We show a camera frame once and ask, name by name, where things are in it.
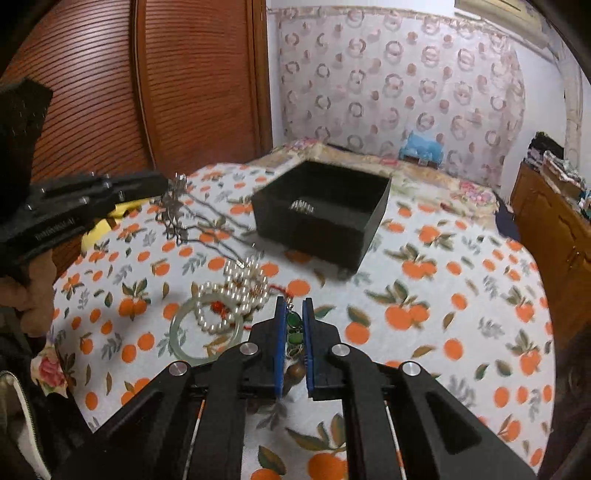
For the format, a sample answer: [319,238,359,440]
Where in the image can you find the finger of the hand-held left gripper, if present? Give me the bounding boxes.
[28,170,169,217]

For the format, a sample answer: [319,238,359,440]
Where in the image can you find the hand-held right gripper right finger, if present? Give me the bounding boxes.
[302,298,539,480]

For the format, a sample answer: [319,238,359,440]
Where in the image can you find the wooden cabinet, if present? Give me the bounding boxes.
[510,161,591,296]

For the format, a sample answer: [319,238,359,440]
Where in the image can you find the black jewelry box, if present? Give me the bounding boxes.
[250,159,392,274]

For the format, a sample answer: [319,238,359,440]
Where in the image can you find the white air conditioner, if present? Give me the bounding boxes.
[455,0,543,28]

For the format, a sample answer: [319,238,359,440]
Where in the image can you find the dark blue bedsheet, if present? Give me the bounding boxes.
[492,191,522,241]

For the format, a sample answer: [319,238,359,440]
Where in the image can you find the circle patterned curtain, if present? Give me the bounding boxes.
[274,7,527,190]

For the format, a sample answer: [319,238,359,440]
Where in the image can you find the orange fruit print cloth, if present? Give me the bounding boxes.
[53,161,555,480]

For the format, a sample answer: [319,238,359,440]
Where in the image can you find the green gem pendant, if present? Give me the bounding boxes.
[285,300,304,358]

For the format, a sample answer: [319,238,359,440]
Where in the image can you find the pile of folded clothes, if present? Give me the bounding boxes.
[526,131,591,208]

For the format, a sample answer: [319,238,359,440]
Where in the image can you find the beige tied curtain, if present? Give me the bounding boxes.
[551,28,587,144]

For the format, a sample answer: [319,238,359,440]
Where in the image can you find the dark garment white trim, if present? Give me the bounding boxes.
[0,332,70,480]

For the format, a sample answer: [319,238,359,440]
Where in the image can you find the blue plastic bag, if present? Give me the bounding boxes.
[401,130,445,164]

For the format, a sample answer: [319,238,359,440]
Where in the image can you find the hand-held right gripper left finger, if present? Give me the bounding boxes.
[55,296,284,480]

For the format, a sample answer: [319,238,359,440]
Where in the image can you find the silver branch necklace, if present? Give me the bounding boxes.
[154,173,259,259]

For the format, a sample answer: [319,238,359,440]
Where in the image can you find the person's left hand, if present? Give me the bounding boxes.
[0,251,55,335]

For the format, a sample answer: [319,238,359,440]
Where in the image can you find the white pearl necklace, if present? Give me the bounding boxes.
[223,255,271,317]

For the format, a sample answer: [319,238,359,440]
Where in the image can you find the yellow cloth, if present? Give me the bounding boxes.
[81,200,144,252]

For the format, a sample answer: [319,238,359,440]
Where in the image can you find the red cord bracelet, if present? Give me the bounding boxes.
[210,282,293,324]

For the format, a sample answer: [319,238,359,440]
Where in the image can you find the brown slatted wooden wardrobe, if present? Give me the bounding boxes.
[0,0,273,278]

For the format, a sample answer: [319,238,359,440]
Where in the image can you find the pale green jade bangle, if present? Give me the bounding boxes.
[168,298,254,361]

